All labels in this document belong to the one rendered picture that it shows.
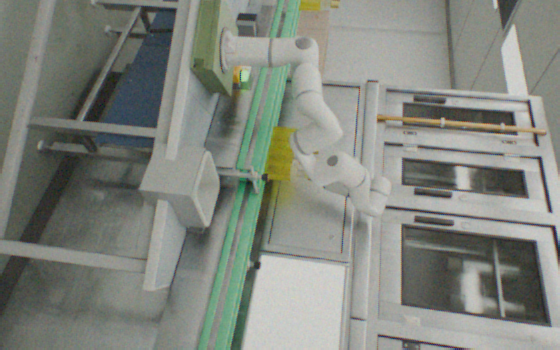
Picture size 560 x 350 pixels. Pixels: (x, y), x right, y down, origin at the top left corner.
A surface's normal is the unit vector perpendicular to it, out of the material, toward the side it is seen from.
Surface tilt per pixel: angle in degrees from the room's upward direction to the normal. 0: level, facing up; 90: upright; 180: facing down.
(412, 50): 90
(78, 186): 90
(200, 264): 90
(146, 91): 90
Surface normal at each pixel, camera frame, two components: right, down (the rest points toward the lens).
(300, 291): -0.04, -0.55
